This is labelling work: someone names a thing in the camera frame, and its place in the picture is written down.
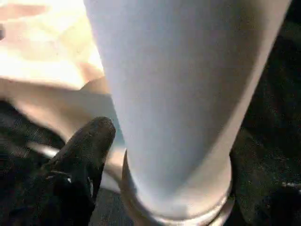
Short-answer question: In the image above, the black plastic mat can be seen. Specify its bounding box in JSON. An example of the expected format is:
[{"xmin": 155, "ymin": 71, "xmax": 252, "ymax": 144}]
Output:
[{"xmin": 0, "ymin": 0, "xmax": 301, "ymax": 226}]

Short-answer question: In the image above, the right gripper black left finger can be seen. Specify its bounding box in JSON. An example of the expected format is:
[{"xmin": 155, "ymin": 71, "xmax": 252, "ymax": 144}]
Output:
[{"xmin": 0, "ymin": 117, "xmax": 116, "ymax": 226}]

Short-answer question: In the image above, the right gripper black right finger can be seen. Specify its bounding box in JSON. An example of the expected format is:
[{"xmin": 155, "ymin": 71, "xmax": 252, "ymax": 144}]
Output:
[{"xmin": 256, "ymin": 181, "xmax": 301, "ymax": 226}]

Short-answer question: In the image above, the white plastic table top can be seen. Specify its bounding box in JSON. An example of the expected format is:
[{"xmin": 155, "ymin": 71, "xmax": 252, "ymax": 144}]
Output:
[{"xmin": 0, "ymin": 0, "xmax": 127, "ymax": 194}]

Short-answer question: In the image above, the white plastic table leg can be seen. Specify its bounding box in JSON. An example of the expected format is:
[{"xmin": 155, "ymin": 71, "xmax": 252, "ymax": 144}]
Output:
[{"xmin": 84, "ymin": 0, "xmax": 292, "ymax": 226}]

